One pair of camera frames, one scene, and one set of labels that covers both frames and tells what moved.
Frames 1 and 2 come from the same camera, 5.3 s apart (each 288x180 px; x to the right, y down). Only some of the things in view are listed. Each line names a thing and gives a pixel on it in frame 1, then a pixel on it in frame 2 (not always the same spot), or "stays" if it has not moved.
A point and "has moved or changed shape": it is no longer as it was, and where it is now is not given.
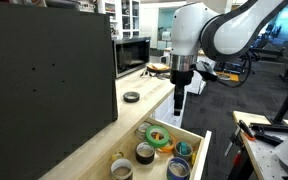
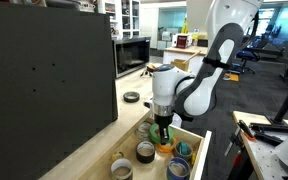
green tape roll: x=157 y=143 has moved or changed shape
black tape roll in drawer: x=144 y=153 stays
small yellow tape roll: x=118 y=155 stays
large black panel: x=49 y=81 stays
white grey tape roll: x=121 y=169 stays
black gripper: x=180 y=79 to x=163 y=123
